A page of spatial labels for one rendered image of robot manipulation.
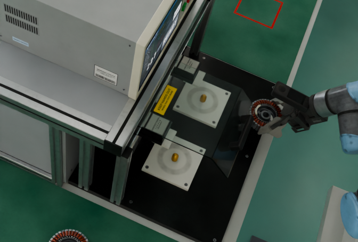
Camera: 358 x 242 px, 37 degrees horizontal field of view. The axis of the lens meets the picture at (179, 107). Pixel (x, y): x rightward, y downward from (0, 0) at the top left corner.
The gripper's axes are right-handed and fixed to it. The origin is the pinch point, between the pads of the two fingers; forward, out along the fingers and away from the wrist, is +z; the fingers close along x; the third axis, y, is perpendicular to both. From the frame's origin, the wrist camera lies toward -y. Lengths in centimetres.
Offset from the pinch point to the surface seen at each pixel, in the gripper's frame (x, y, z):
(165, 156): -24.8, -15.4, 17.1
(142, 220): -45, -12, 19
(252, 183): -18.9, 9.2, 4.6
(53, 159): -46, -43, 21
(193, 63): 1.5, -26.5, 7.7
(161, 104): -27.2, -35.1, -3.8
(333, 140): 68, 83, 45
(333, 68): 114, 74, 50
